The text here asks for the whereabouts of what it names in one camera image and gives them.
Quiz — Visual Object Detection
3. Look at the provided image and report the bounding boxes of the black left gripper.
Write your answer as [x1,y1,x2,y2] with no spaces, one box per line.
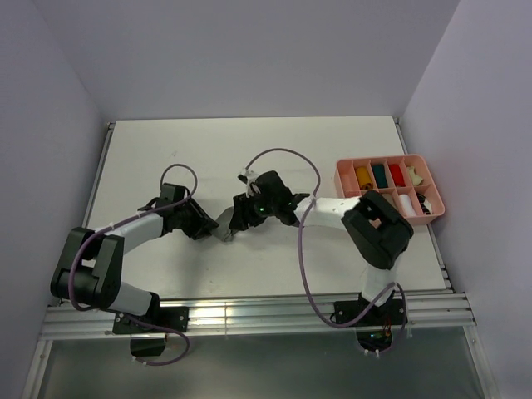
[174,199,218,240]

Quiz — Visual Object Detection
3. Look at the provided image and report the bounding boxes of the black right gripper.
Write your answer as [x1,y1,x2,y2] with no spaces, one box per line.
[229,189,278,232]

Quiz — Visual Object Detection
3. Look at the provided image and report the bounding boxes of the grey striped sock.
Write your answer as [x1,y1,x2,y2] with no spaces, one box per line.
[211,207,238,244]

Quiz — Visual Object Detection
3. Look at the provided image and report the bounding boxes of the mustard yellow striped sock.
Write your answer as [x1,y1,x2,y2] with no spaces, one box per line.
[355,166,373,190]

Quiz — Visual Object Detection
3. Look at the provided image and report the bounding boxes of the dark green reindeer sock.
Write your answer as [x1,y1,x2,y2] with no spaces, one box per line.
[372,164,388,189]

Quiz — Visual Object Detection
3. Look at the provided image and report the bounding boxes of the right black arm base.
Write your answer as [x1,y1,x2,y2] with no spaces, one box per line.
[329,296,408,357]

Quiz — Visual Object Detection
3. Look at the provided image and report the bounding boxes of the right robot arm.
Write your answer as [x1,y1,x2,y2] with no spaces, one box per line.
[229,170,413,324]

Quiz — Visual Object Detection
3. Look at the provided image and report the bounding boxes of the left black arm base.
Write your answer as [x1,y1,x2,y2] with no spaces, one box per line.
[111,306,190,360]

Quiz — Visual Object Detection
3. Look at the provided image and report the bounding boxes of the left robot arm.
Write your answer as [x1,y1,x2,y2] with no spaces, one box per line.
[50,183,219,332]

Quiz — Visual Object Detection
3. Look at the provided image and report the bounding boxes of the brown rolled sock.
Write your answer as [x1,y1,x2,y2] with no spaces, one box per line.
[382,193,397,207]

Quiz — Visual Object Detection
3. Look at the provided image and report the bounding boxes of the red rolled sock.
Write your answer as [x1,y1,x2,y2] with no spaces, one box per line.
[389,164,406,187]

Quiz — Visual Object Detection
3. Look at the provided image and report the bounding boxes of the white rolled sock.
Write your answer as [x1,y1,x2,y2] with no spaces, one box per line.
[399,194,416,217]

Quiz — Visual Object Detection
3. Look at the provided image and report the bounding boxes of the pink divided organizer tray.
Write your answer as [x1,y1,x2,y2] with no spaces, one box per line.
[334,154,446,226]

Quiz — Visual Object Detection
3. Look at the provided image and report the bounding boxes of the beige rolled sock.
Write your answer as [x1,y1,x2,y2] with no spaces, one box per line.
[406,166,424,186]

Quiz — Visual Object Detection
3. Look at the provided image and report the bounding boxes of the black white striped sock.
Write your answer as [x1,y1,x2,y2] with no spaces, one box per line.
[416,193,432,215]

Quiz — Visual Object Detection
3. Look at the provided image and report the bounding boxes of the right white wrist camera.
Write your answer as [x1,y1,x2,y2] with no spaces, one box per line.
[237,168,259,197]

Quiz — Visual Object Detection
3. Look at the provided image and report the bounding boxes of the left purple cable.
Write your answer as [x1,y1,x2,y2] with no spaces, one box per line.
[67,163,198,367]

